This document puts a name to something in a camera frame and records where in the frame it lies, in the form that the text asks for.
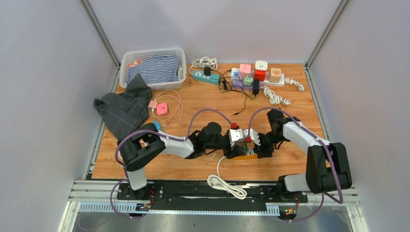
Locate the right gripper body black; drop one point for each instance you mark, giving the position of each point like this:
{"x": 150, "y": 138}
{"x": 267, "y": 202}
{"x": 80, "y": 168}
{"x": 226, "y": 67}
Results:
{"x": 267, "y": 142}

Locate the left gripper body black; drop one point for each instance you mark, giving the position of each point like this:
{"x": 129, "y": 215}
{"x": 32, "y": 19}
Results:
{"x": 228, "y": 152}

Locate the dark green cube socket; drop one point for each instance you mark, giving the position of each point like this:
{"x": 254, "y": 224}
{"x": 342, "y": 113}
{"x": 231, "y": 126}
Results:
{"x": 241, "y": 149}

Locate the orange power strip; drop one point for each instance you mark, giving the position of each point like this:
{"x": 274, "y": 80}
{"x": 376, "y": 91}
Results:
{"x": 250, "y": 155}

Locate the blue cube socket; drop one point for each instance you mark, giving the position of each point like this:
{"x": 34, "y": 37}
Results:
{"x": 157, "y": 125}

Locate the pink cube adapter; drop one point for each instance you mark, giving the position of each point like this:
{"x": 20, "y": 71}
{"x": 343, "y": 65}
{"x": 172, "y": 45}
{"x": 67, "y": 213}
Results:
{"x": 162, "y": 109}

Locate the light pink usb charger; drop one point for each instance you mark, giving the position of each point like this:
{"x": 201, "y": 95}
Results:
{"x": 152, "y": 105}

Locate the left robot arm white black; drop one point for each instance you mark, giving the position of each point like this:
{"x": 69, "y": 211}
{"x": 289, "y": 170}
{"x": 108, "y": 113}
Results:
{"x": 140, "y": 147}

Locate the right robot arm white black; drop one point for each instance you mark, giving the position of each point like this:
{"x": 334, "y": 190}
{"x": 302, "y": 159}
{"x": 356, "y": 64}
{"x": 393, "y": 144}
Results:
{"x": 327, "y": 167}

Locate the red cube socket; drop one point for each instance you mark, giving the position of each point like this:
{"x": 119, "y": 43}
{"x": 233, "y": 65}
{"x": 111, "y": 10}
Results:
{"x": 259, "y": 75}

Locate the tan cube socket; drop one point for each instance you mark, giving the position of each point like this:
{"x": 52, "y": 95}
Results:
{"x": 275, "y": 75}

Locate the pink cube socket back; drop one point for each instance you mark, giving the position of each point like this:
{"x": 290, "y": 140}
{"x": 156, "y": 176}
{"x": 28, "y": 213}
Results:
{"x": 244, "y": 70}

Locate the white cube socket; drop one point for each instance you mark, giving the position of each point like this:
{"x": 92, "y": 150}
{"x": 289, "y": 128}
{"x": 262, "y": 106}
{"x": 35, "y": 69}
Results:
{"x": 261, "y": 65}

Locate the black power adapter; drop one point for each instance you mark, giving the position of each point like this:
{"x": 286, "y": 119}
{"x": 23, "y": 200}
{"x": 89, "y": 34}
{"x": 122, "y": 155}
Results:
{"x": 255, "y": 87}

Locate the purple power strip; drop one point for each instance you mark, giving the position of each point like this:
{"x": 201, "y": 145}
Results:
{"x": 239, "y": 84}

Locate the green small adapter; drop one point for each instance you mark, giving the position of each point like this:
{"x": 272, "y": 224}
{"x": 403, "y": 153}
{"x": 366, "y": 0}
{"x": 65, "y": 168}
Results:
{"x": 247, "y": 81}

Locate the white long power strip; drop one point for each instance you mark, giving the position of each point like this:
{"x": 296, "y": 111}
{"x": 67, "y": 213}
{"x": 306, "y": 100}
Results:
{"x": 266, "y": 82}

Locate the teal power strip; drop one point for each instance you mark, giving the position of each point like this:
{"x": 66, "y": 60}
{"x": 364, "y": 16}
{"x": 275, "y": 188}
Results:
{"x": 211, "y": 79}

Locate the black charger on teal strip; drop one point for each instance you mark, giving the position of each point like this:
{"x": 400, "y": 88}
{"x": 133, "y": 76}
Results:
{"x": 207, "y": 71}

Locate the blue white striped cloth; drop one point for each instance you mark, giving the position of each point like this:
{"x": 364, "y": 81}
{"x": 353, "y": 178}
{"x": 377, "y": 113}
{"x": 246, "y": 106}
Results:
{"x": 156, "y": 69}

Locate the dark grey checked cloth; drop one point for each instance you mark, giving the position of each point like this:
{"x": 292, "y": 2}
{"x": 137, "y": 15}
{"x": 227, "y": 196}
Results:
{"x": 123, "y": 113}

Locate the white plastic basket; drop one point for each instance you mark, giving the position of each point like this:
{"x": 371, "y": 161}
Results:
{"x": 134, "y": 57}

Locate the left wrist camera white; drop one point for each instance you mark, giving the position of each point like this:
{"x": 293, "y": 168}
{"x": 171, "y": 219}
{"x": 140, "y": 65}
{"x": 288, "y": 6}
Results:
{"x": 236, "y": 135}

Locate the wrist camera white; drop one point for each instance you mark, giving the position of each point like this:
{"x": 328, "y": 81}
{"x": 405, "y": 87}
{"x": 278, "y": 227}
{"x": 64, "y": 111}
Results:
{"x": 251, "y": 135}
{"x": 236, "y": 135}

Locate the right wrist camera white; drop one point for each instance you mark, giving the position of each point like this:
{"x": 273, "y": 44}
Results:
{"x": 251, "y": 135}

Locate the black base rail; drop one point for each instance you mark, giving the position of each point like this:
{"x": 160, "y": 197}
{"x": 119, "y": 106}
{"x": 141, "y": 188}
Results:
{"x": 196, "y": 195}

